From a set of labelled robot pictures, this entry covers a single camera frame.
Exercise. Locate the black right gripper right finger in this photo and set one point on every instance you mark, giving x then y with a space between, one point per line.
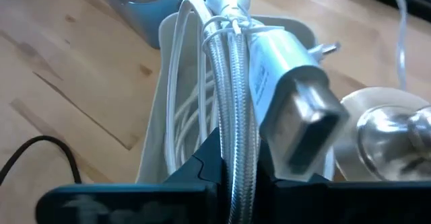
336 204

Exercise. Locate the grey translucent plastic bin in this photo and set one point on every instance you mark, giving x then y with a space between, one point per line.
148 12

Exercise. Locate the silver table lamp white shade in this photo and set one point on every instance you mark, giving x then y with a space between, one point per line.
387 136

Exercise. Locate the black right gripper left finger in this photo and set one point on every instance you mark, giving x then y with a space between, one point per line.
188 200

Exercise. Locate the white plastic bin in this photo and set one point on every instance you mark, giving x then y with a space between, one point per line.
153 133

